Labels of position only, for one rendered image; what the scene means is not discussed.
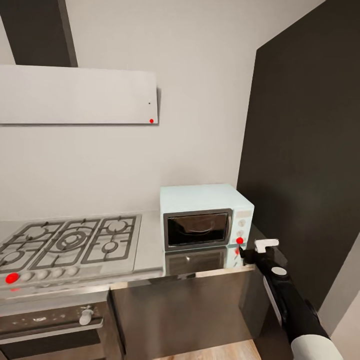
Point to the oven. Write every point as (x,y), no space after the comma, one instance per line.
(73,327)

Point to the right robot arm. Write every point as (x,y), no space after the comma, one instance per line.
(297,317)

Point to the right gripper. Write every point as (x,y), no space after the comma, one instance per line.
(253,257)

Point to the range hood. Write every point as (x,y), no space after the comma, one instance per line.
(46,86)

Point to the burner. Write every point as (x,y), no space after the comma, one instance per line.
(45,252)

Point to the fridge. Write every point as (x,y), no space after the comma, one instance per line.
(300,168)

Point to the microwave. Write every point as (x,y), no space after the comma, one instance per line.
(200,216)

